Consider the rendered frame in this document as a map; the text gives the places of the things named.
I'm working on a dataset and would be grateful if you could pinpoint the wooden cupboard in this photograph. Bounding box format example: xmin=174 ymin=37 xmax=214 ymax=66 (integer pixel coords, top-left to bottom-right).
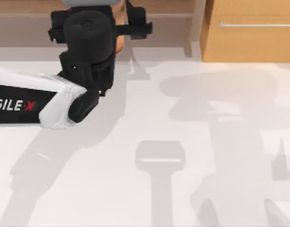
xmin=200 ymin=0 xmax=290 ymax=63

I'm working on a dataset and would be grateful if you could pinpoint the long metal cupboard handle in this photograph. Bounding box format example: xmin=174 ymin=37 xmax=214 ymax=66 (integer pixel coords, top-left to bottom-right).
xmin=218 ymin=21 xmax=290 ymax=27

